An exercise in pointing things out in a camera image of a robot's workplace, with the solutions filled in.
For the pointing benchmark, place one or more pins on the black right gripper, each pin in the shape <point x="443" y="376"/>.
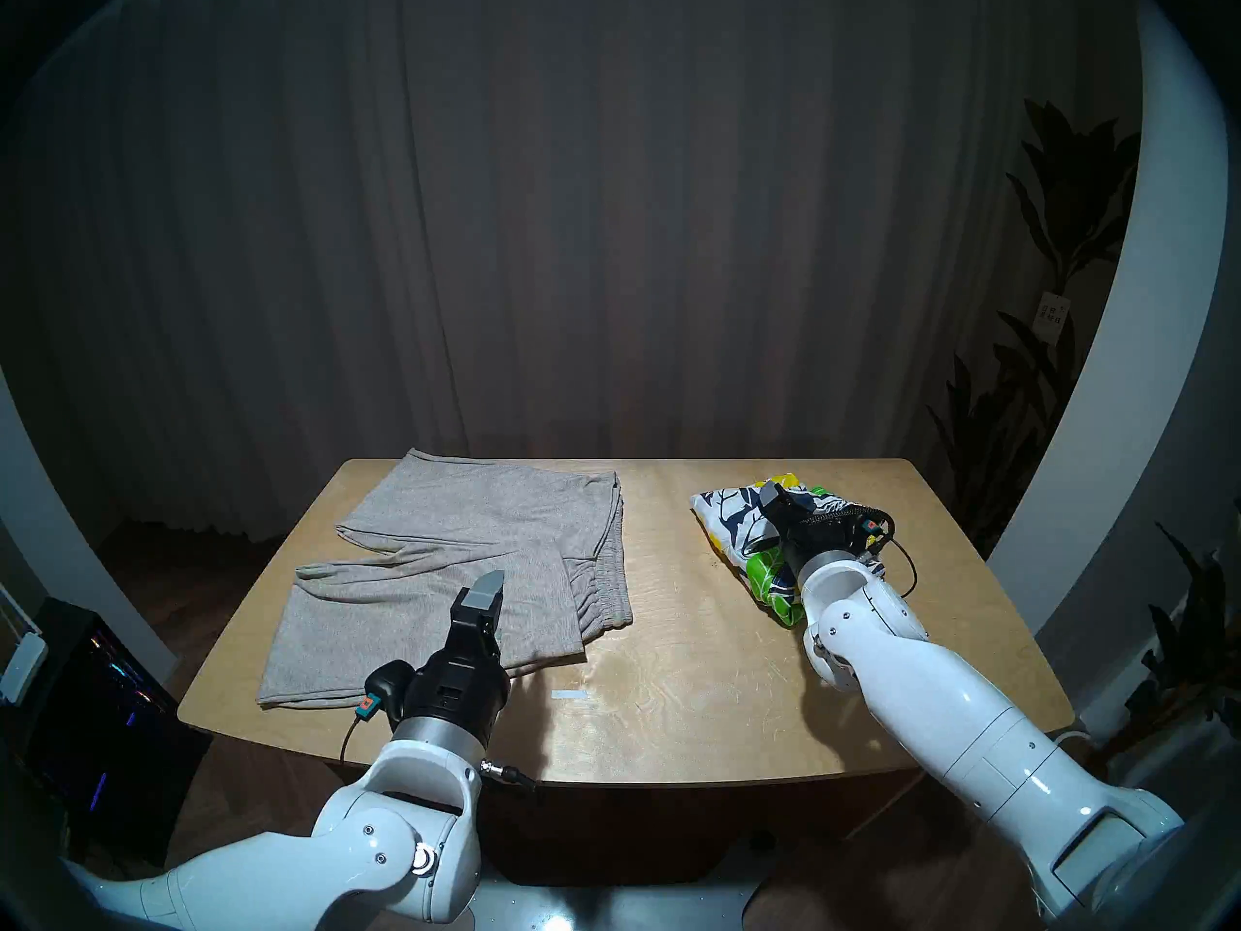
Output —
<point x="819" y="536"/>

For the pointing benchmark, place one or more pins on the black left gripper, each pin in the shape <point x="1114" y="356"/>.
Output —
<point x="456" y="682"/>

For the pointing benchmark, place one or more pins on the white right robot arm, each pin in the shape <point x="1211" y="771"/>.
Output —
<point x="970" y="716"/>

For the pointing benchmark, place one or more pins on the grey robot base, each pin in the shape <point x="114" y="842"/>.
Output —
<point x="601" y="905"/>

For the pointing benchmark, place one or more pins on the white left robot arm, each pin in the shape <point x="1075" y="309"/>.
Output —
<point x="368" y="842"/>

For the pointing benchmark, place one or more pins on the light wooden table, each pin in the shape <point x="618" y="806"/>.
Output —
<point x="698" y="706"/>

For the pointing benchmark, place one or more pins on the white paper plant tag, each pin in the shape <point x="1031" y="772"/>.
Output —
<point x="1052" y="316"/>

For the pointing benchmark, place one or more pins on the long beige curtain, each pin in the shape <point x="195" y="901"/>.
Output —
<point x="582" y="211"/>

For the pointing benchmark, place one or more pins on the white round plant pot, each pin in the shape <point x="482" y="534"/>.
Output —
<point x="1071" y="736"/>

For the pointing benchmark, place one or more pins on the black computer tower with lights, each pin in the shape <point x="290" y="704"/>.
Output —
<point x="97" y="725"/>

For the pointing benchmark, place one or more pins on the tall dark leafy plant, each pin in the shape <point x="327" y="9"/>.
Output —
<point x="1066" y="192"/>

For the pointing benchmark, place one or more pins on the dark plant in white pot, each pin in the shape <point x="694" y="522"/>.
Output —
<point x="1188" y="648"/>

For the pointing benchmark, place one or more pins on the white box device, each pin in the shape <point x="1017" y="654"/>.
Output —
<point x="21" y="669"/>

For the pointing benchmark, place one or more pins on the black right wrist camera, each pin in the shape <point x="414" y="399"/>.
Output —
<point x="873" y="529"/>

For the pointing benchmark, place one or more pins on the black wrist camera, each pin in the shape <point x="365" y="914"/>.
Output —
<point x="873" y="529"/>
<point x="388" y="687"/>

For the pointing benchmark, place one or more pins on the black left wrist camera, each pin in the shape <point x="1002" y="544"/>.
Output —
<point x="388" y="687"/>

